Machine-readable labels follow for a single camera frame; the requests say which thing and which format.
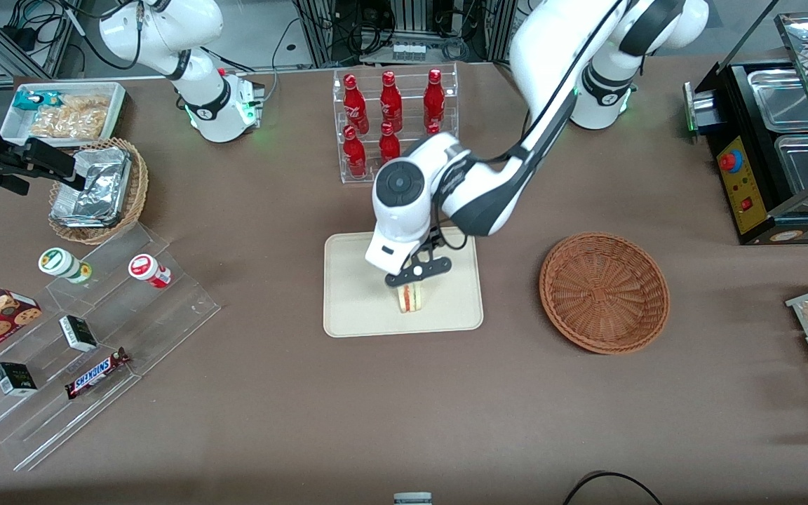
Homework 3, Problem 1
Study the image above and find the triangle sandwich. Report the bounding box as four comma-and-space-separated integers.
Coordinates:
397, 282, 426, 315

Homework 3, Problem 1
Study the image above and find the cream rectangular serving tray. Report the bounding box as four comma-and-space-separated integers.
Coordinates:
323, 231, 483, 339

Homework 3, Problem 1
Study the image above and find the light wicker basket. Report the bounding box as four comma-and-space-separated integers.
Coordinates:
48, 138, 149, 245

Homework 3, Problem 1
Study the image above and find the brown round wicker basket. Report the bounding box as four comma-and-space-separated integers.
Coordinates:
539, 231, 671, 355

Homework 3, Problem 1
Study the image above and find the clear bag of chips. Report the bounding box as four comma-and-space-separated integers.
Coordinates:
59, 94, 112, 121
29, 111, 103, 140

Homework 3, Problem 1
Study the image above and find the white plastic snack bin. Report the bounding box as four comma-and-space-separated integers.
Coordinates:
0, 81, 128, 147

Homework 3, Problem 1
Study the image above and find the stack of foil containers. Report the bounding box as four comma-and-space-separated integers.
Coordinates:
50, 146, 132, 229

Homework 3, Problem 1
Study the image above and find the teal snack packet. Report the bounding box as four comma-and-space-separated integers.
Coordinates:
13, 90, 62, 112

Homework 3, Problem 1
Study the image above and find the green sunflower lidded cup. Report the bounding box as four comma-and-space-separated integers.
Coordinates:
38, 248, 93, 285

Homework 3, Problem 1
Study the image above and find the red lidded white cup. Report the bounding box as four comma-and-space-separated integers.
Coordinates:
128, 254, 172, 289

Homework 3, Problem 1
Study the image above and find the small black carton box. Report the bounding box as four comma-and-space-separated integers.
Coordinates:
0, 362, 38, 397
59, 316, 98, 353

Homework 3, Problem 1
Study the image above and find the clear acrylic bottle rack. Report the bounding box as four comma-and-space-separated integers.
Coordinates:
332, 62, 459, 185

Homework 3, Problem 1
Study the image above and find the clear acrylic stepped display stand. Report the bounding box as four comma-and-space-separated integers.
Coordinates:
0, 223, 221, 472

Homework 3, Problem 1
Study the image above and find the Snickers chocolate bar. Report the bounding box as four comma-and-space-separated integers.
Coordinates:
65, 348, 131, 400

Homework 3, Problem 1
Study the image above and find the black food warmer machine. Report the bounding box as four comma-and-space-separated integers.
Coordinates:
682, 10, 808, 245

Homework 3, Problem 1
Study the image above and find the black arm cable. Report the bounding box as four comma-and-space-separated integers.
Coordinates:
432, 0, 657, 252

